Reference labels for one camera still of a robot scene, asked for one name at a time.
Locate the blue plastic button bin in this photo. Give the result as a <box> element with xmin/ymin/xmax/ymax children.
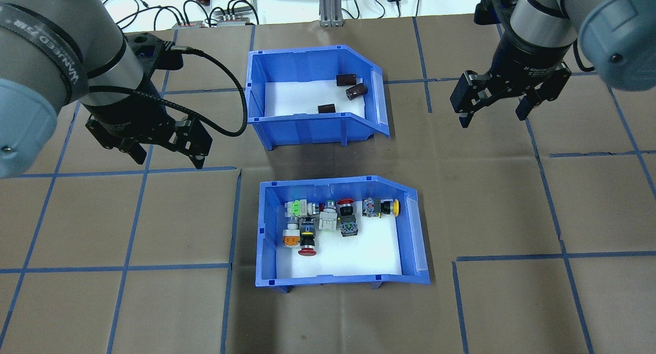
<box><xmin>255</xmin><ymin>176</ymin><xmax>432</xmax><ymax>293</ymax></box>

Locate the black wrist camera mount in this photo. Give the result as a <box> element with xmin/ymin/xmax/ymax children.
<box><xmin>473</xmin><ymin>0</ymin><xmax>521</xmax><ymax>28</ymax></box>
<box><xmin>123</xmin><ymin>32</ymin><xmax>184</xmax><ymax>72</ymax></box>

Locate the thin black cable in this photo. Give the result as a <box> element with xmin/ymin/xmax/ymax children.
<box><xmin>182</xmin><ymin>0</ymin><xmax>212</xmax><ymax>23</ymax></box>
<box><xmin>354</xmin><ymin>0</ymin><xmax>387</xmax><ymax>19</ymax></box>
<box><xmin>115</xmin><ymin>5</ymin><xmax>180</xmax><ymax>29</ymax></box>

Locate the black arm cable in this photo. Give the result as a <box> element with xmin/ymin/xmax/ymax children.
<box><xmin>87</xmin><ymin>46</ymin><xmax>249</xmax><ymax>138</ymax></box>
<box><xmin>572</xmin><ymin>39</ymin><xmax>596</xmax><ymax>73</ymax></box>

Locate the blue plastic capacitor bin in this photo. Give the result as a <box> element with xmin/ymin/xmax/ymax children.
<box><xmin>245</xmin><ymin>45</ymin><xmax>391</xmax><ymax>151</ymax></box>

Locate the silver button white contact block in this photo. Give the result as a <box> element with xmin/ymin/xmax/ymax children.
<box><xmin>319</xmin><ymin>200</ymin><xmax>340</xmax><ymax>232</ymax></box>

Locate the green push button switch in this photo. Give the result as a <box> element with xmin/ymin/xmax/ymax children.
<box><xmin>285</xmin><ymin>200</ymin><xmax>314</xmax><ymax>217</ymax></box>

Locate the orange white push button switch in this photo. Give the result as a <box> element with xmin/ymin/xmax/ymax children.
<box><xmin>282</xmin><ymin>217</ymin><xmax>301</xmax><ymax>248</ymax></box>

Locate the aluminium profile post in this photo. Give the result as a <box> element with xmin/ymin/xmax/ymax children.
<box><xmin>319</xmin><ymin>0</ymin><xmax>345</xmax><ymax>28</ymax></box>

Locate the red mushroom button blue body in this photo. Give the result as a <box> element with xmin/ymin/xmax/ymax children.
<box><xmin>298</xmin><ymin>217</ymin><xmax>319</xmax><ymax>256</ymax></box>

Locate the white foam bin liner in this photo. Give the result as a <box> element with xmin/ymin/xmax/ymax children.
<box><xmin>264</xmin><ymin>79</ymin><xmax>366</xmax><ymax>120</ymax></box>
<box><xmin>276</xmin><ymin>200</ymin><xmax>402</xmax><ymax>279</ymax></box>

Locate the yellow push button switch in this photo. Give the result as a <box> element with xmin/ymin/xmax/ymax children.
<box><xmin>362</xmin><ymin>197</ymin><xmax>401</xmax><ymax>219</ymax></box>

